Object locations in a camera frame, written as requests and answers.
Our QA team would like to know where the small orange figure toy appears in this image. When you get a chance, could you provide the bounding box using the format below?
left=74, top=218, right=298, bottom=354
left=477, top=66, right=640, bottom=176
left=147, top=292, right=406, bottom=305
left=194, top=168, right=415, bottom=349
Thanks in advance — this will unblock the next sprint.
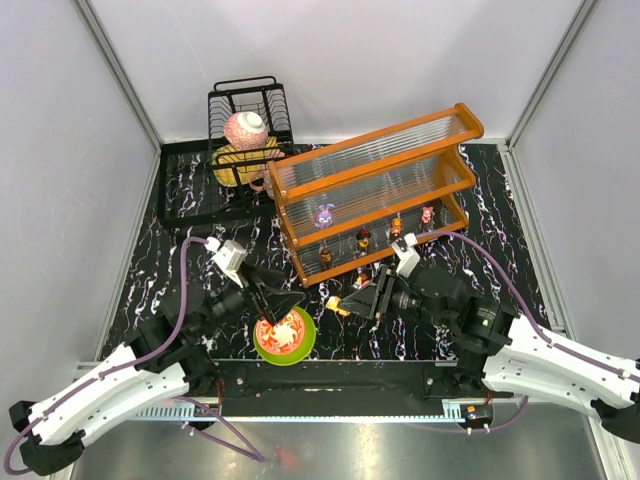
left=325, top=296, right=350, bottom=317

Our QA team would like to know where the purple bunny toy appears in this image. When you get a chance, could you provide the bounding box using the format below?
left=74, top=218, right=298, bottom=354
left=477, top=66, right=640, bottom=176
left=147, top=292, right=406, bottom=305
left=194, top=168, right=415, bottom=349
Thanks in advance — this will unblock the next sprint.
left=314, top=203, right=335, bottom=230

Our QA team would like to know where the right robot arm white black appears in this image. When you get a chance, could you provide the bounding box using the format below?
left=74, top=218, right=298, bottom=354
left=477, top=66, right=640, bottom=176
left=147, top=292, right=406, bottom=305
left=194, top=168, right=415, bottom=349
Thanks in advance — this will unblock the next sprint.
left=337, top=265, right=639, bottom=443

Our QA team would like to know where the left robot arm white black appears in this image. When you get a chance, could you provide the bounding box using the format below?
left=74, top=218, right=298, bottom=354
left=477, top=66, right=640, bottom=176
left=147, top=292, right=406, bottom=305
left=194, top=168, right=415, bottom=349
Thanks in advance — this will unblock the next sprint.
left=4, top=266, right=305, bottom=476

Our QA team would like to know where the orange figure toy on shelf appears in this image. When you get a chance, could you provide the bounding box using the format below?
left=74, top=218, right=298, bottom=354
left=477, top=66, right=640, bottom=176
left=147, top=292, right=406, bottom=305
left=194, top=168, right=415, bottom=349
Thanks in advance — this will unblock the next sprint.
left=389, top=217, right=403, bottom=238

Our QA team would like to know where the brown figure toy on shelf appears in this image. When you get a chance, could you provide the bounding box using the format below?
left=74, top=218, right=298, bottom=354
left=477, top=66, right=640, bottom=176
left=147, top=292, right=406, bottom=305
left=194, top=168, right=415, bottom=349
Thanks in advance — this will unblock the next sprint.
left=319, top=248, right=332, bottom=263

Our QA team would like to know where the orange clear display shelf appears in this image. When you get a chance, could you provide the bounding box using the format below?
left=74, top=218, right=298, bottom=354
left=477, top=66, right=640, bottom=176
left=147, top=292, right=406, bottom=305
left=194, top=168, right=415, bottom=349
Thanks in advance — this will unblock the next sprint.
left=268, top=103, right=484, bottom=287

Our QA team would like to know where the black marble pattern mat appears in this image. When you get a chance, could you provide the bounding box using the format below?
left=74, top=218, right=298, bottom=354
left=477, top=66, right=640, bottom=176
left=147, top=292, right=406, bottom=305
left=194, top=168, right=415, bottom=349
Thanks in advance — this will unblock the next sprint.
left=98, top=141, right=553, bottom=361

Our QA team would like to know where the pink flamingo toy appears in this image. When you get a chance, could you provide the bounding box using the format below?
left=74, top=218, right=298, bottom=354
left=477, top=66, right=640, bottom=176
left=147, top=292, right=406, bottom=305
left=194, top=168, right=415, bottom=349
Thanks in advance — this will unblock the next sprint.
left=352, top=272, right=371, bottom=291

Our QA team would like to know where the black haired figure toy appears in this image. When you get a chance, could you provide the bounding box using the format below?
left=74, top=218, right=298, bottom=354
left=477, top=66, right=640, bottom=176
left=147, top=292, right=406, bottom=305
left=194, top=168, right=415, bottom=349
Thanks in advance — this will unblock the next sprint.
left=356, top=229, right=371, bottom=252

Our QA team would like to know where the green bowl red pattern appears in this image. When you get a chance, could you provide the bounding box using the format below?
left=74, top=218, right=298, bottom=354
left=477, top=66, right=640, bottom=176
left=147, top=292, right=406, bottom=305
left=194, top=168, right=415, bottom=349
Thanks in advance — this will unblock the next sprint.
left=253, top=306, right=316, bottom=367

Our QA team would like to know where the pink pig toy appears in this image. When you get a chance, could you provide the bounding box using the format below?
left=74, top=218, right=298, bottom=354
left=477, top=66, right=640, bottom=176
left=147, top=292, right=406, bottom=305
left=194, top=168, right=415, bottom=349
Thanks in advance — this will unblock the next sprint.
left=421, top=206, right=434, bottom=225

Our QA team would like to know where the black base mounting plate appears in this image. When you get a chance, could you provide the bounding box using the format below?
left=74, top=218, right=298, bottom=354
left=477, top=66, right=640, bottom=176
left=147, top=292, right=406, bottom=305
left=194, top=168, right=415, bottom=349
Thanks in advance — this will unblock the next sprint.
left=214, top=360, right=488, bottom=421

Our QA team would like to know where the pink mug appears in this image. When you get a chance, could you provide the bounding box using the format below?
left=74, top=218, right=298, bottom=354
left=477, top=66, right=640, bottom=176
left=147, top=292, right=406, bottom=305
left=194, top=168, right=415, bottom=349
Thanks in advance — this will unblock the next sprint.
left=249, top=169, right=274, bottom=199

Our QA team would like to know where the yellow patterned bowl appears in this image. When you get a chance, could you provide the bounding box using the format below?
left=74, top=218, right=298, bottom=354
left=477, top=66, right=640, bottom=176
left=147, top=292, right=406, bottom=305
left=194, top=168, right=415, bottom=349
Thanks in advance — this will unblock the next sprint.
left=211, top=136, right=284, bottom=187

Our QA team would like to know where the pink patterned bowl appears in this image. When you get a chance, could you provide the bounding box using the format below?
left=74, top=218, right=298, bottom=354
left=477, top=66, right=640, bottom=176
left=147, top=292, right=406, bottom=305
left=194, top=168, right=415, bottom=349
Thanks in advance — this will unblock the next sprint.
left=223, top=111, right=268, bottom=150

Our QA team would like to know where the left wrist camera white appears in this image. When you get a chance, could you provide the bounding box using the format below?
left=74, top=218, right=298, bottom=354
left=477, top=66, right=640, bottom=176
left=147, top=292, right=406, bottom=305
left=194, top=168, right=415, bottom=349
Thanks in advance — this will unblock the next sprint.
left=204, top=237, right=247, bottom=288

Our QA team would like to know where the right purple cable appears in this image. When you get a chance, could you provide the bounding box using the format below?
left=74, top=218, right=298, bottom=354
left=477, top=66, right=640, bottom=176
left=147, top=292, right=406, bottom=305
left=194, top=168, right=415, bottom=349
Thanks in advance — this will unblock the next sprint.
left=412, top=230, right=640, bottom=434

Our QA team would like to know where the purple cable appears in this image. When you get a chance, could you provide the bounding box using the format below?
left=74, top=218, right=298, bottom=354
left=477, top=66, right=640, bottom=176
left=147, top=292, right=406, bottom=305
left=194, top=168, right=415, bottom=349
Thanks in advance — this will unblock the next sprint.
left=412, top=230, right=640, bottom=434
left=2, top=235, right=266, bottom=475

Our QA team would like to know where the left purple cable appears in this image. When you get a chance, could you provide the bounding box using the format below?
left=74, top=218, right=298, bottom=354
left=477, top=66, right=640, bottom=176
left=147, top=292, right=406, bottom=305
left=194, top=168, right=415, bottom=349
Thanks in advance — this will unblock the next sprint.
left=2, top=235, right=266, bottom=475

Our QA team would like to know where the black wire dish rack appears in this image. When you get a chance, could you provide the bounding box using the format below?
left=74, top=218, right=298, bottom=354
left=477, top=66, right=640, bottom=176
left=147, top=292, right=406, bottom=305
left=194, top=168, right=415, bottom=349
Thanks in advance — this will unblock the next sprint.
left=156, top=75, right=294, bottom=229

